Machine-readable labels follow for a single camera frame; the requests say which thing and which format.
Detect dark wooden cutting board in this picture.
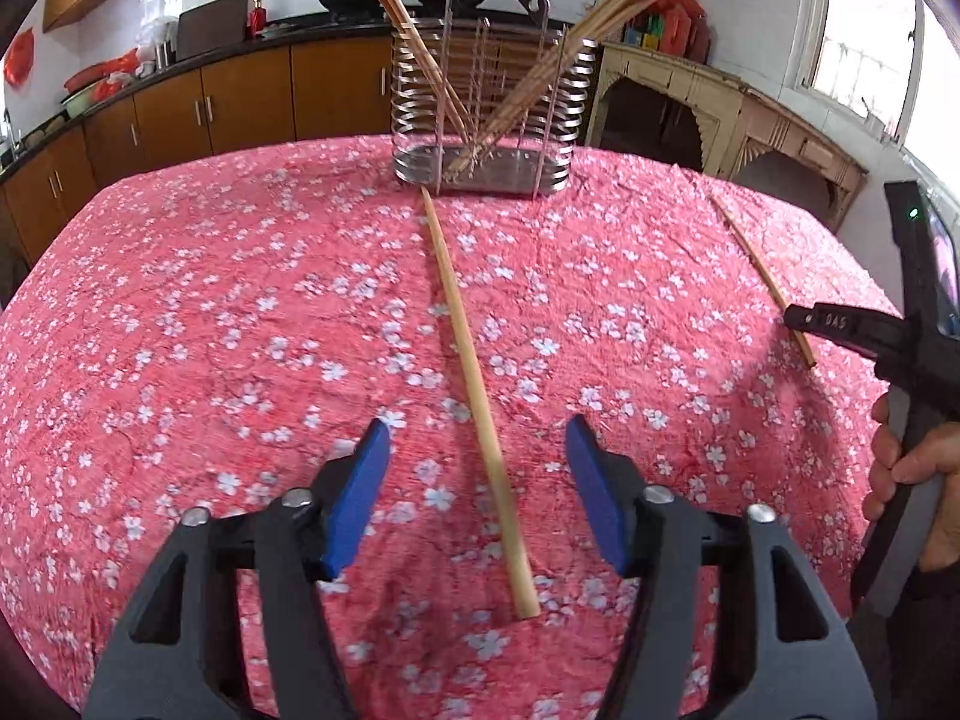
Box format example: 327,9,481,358
176,0,251,62

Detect black wok left burner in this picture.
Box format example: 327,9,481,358
317,0,384,18

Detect right window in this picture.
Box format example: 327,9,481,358
812,0,958,195

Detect red bottle on counter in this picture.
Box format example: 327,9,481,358
247,0,267,39

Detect pink bag on wall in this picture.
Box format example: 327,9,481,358
3,28,34,89

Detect wire metal utensil holder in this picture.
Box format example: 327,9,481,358
392,0,596,199

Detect person's right hand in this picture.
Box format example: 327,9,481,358
862,395,960,572

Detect red floral tablecloth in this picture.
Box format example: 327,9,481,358
2,138,887,718

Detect green basin on counter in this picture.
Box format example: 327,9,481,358
62,82,99,119

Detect cream painted wooden side table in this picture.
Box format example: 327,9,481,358
584,43,867,232

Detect red plastic bag on table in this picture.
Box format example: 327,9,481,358
641,0,708,57

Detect lower wooden kitchen cabinets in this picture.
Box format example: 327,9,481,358
2,26,391,265

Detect red basin on counter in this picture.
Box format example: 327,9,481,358
64,62,114,94

